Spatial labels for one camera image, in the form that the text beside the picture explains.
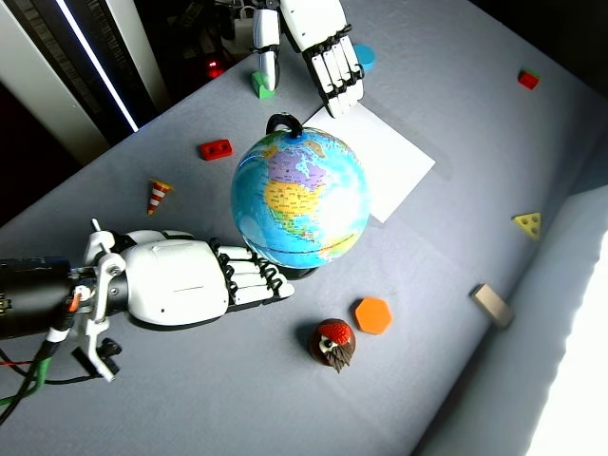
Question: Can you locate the plain wooden block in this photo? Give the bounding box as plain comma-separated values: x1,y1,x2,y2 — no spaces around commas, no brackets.
469,282,516,329

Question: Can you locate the red block with two holes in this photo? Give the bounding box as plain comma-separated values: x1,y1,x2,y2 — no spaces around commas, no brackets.
198,138,235,162

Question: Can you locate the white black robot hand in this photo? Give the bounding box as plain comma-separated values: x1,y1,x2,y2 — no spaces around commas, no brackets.
250,0,367,120
113,229,296,332

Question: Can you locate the white paper sheet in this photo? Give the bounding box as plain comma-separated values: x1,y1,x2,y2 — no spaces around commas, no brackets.
302,100,437,224

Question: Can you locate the striped toy traffic cone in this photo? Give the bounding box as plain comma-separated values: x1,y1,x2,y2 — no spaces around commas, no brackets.
145,178,176,216

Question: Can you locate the red block with green top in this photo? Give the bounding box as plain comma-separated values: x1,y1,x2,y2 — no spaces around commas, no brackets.
517,68,542,91

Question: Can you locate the white backdrop sheet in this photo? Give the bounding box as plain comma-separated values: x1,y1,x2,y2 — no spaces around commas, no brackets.
412,180,608,456

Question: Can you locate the orange hexagon block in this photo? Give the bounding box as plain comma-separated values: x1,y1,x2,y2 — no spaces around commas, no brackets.
351,296,394,336

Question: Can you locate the yellow cheese wedge toy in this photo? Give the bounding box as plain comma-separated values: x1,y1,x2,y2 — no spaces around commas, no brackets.
511,212,542,242

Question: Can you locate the white stand column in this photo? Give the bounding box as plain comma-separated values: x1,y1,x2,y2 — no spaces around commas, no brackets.
0,0,111,167
104,0,172,113

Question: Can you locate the world globe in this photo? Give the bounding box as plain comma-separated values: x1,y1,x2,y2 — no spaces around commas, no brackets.
230,112,372,281

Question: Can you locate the bright light strip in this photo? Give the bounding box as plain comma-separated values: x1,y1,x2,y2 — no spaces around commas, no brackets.
54,0,140,134

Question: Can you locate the blue cylinder block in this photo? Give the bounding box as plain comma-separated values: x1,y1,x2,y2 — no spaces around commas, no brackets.
351,43,377,73

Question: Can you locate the grey table cloth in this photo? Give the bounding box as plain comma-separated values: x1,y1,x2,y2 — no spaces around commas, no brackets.
0,0,608,456

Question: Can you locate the chocolate cake toy with strawberry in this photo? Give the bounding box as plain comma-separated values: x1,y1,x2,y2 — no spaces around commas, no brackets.
307,317,357,375

